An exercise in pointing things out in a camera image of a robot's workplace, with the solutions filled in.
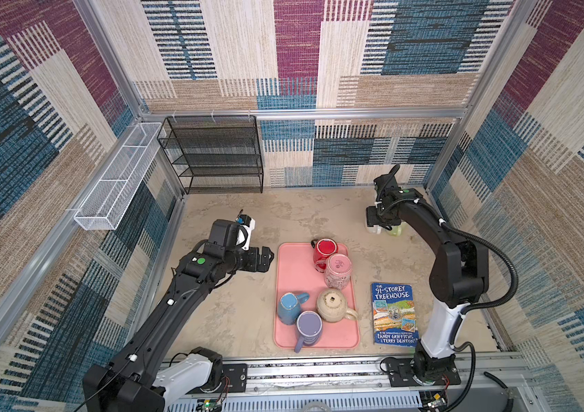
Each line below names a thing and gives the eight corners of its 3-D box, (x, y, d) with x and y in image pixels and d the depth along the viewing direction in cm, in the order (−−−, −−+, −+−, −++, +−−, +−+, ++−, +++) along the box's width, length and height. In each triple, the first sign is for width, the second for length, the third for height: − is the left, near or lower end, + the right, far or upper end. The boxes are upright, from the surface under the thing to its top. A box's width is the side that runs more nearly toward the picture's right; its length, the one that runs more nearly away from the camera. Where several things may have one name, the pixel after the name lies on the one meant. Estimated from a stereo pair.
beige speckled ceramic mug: (317, 325, 84) (319, 316, 77) (316, 298, 89) (317, 288, 83) (353, 325, 84) (357, 316, 77) (349, 298, 89) (353, 288, 83)
